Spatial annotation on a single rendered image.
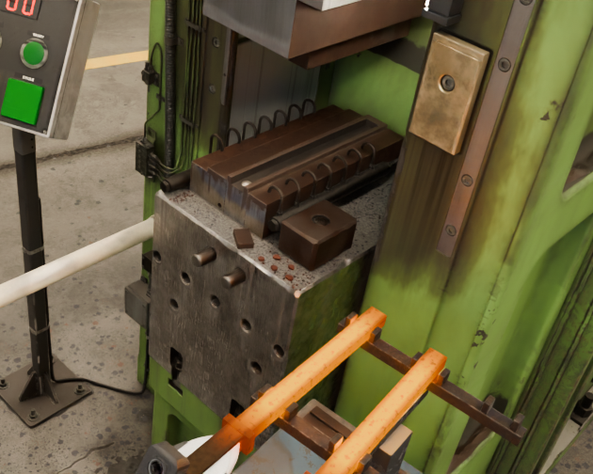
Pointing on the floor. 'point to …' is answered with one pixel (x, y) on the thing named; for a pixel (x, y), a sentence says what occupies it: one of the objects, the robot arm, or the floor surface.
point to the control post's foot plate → (14, 394)
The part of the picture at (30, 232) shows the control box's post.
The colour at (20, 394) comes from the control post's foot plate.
